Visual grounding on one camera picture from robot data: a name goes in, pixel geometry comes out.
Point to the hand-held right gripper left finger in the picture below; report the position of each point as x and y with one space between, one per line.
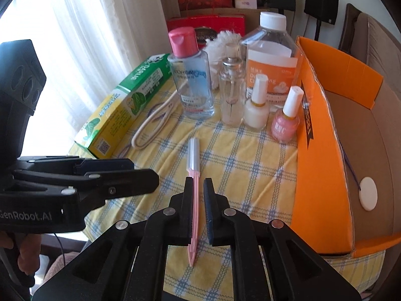
189 194

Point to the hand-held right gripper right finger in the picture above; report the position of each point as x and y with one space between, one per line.
208 200

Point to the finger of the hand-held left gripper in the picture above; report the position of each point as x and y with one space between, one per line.
131 183
106 164

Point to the pink eyebrow razor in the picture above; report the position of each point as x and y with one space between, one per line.
193 153

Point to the pink nail polish bottle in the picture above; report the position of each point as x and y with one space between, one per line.
286 125

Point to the orange cardboard box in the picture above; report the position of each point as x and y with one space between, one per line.
319 178

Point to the clear bottle with pink cap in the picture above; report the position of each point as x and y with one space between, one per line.
191 78

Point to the large clear bottle orange label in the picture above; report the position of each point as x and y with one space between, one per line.
272 65

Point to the white fluffy duster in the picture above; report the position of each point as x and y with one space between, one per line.
224 42

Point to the person's left hand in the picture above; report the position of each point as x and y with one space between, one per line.
29 254

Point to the yellow plaid tablecloth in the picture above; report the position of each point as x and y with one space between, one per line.
244 169

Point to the green toothpaste box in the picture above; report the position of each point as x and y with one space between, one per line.
125 100

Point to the white sheer curtain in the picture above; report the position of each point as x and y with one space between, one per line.
94 22

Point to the white nail polish bottle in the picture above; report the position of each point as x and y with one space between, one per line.
255 113

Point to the clear glass perfume bottle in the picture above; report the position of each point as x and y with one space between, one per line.
231 100

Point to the white round disc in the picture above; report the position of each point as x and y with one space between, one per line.
368 194

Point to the red chocolate gift bag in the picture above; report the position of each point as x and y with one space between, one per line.
213 23

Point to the black speaker stand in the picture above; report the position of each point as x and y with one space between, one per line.
318 28

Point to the brown sofa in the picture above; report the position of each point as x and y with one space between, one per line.
376 37

